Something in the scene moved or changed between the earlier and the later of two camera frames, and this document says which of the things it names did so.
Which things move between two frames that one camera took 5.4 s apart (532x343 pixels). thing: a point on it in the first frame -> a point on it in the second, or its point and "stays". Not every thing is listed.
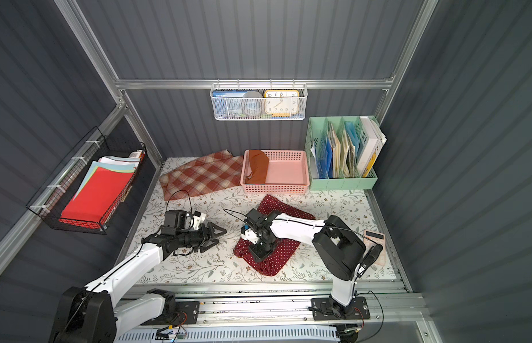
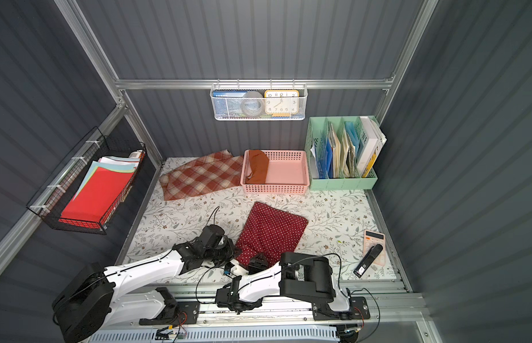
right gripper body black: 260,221 -> 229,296
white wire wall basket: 254,102 stays
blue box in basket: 228,103 stays
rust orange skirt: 259,164 stays
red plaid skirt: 217,171 stays
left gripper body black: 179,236 -> 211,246
